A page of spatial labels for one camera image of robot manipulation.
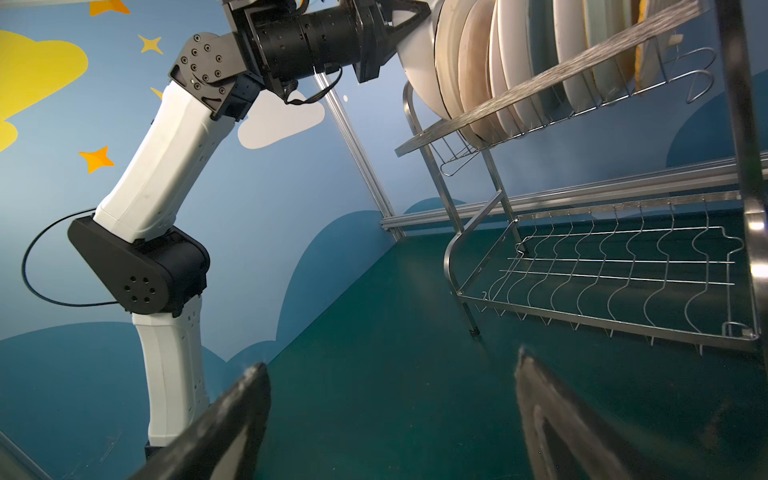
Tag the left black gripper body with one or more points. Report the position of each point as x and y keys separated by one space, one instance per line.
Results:
x=289 y=43

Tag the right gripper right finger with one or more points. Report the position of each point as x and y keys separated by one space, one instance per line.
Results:
x=562 y=434

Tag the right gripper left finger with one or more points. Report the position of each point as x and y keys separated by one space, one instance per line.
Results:
x=224 y=442

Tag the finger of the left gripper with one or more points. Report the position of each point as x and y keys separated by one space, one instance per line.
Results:
x=417 y=12

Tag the grey-green plain plate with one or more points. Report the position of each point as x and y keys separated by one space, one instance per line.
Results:
x=557 y=33

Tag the cream floral plate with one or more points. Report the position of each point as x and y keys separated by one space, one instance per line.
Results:
x=449 y=27

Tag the white plate orange sunburst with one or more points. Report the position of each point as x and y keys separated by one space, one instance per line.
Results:
x=511 y=48

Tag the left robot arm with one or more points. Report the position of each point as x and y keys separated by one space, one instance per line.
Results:
x=154 y=270

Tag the chrome two-tier dish rack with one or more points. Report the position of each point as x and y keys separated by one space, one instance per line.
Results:
x=687 y=267

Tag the left aluminium frame post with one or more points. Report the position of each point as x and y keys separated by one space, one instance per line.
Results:
x=355 y=147

